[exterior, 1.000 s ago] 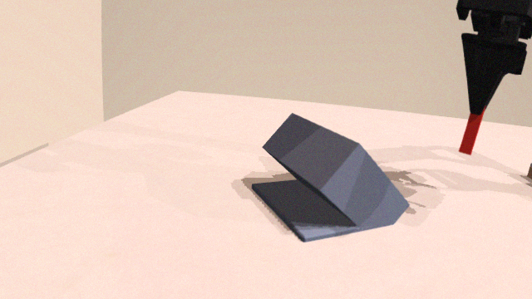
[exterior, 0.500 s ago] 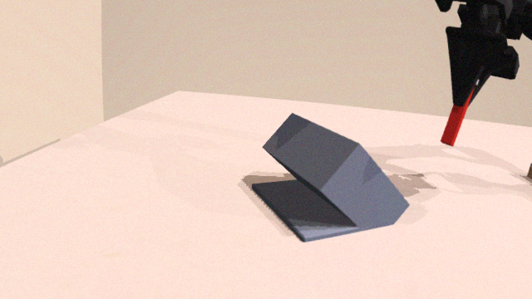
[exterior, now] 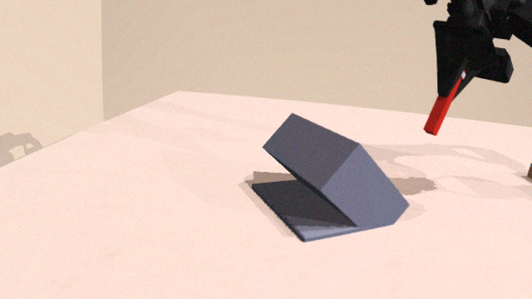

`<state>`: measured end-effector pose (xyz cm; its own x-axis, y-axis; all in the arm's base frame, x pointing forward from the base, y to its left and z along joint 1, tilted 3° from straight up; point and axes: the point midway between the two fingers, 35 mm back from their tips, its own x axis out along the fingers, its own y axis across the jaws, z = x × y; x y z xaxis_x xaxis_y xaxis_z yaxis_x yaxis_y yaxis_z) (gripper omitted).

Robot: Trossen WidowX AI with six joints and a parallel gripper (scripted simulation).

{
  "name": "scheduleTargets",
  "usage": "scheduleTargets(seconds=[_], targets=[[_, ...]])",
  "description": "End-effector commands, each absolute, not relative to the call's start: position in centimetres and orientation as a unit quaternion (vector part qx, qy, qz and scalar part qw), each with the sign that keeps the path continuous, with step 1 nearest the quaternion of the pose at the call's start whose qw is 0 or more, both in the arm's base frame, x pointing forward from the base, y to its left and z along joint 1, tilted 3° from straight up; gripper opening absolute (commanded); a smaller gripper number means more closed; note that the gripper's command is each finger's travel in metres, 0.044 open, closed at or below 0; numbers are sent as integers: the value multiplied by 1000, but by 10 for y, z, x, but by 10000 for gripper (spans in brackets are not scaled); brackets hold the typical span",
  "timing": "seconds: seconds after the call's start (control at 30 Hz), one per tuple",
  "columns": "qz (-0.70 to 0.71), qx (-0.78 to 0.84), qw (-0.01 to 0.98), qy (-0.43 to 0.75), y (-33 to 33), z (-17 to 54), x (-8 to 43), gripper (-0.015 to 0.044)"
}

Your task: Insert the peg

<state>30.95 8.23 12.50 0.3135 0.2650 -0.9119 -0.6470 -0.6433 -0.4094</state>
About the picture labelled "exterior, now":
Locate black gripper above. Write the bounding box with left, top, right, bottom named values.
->
left=432, top=0, right=514, bottom=100

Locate red square peg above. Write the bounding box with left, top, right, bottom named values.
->
left=423, top=71, right=466, bottom=136

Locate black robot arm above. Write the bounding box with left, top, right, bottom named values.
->
left=493, top=0, right=532, bottom=48

